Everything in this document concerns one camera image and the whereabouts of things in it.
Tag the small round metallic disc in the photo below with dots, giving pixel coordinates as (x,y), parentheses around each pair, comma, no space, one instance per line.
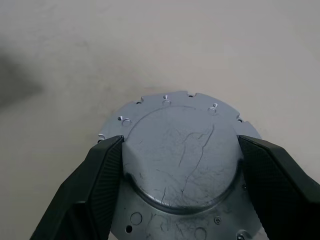
(180,162)

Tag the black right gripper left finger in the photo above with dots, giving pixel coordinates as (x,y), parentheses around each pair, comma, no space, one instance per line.
(100,175)

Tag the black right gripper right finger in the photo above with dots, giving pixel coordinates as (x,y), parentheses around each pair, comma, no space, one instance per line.
(280,190)

